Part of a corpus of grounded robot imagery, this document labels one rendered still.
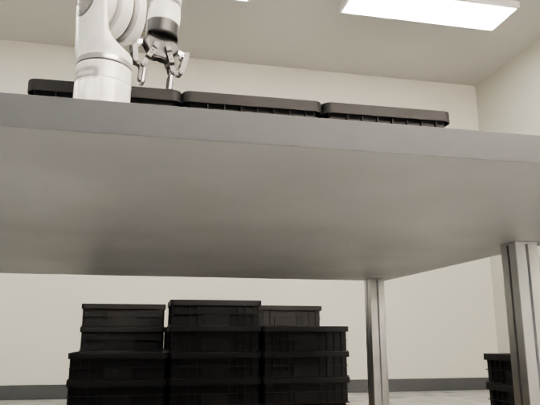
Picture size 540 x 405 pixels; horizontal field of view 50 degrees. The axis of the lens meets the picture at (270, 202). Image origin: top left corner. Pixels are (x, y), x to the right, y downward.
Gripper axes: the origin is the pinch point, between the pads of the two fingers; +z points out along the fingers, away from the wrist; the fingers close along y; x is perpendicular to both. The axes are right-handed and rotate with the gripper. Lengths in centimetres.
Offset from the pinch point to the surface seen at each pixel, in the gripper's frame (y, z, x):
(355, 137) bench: 9, 31, -64
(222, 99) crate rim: 10.6, 6.9, -14.9
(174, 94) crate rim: 1.2, 7.3, -11.9
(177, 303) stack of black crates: 52, 38, 122
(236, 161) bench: -2, 33, -53
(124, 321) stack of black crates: 42, 46, 167
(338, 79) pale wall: 237, -189, 284
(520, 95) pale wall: 354, -169, 185
